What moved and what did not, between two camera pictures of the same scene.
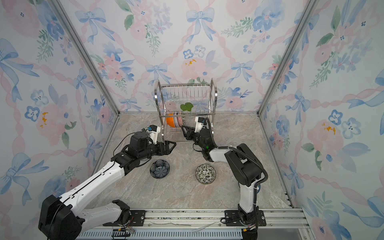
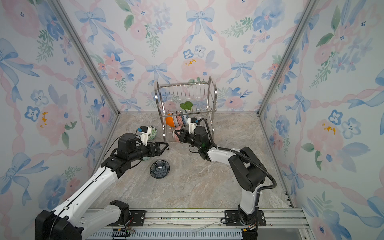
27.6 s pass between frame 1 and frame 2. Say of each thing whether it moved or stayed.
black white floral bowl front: moved
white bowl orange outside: stayed
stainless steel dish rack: stayed
